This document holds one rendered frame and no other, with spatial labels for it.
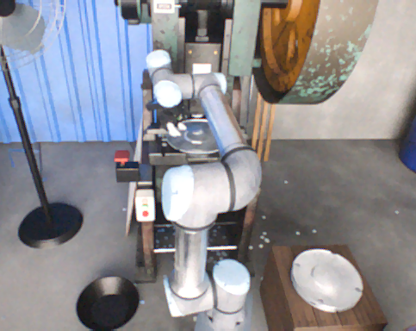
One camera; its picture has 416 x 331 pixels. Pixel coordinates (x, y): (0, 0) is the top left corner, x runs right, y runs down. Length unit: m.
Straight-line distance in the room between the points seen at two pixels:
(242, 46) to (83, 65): 1.61
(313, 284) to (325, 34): 0.95
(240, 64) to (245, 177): 0.70
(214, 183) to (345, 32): 0.65
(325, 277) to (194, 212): 0.91
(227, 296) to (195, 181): 0.46
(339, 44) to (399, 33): 2.08
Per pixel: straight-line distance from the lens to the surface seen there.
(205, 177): 0.70
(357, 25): 1.15
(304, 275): 1.50
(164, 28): 1.28
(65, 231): 2.14
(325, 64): 1.16
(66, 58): 2.68
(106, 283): 1.83
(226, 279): 1.03
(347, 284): 1.54
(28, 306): 1.92
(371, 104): 3.36
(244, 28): 1.32
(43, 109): 2.94
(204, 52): 1.36
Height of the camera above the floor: 1.51
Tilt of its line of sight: 36 degrees down
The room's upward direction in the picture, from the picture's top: 3 degrees clockwise
